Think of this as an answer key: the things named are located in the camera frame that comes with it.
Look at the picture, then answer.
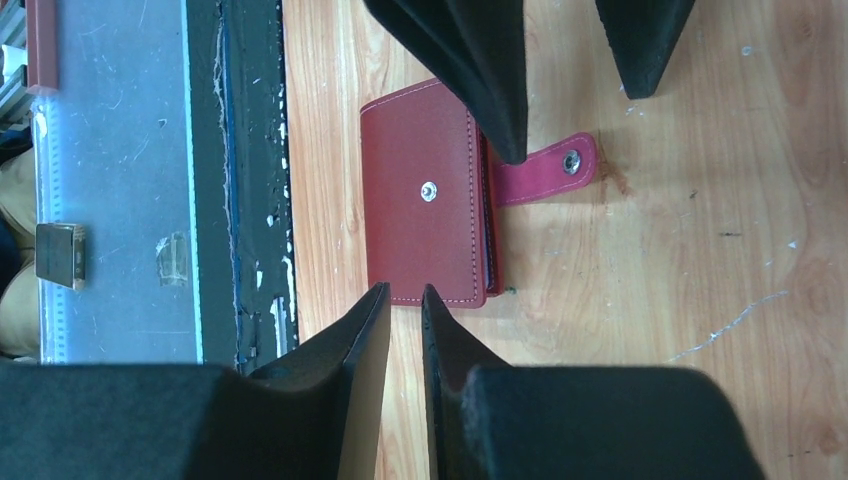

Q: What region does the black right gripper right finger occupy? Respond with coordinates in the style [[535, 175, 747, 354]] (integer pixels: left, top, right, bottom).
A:
[[421, 286, 764, 479]]

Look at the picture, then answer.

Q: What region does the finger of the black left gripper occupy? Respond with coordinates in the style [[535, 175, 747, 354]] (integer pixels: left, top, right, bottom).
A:
[[595, 0, 695, 100], [365, 0, 528, 165]]

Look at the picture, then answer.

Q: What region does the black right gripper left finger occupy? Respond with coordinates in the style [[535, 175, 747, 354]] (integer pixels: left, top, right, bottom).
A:
[[1, 283, 391, 479]]

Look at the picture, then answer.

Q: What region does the red card holder wallet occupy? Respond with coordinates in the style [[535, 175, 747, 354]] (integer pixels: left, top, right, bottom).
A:
[[360, 79, 598, 309]]

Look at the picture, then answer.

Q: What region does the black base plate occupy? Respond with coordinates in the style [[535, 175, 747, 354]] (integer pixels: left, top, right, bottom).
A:
[[185, 1, 298, 375]]

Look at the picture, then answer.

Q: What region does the aluminium front rail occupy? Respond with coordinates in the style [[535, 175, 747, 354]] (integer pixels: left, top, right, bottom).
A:
[[32, 1, 203, 364]]

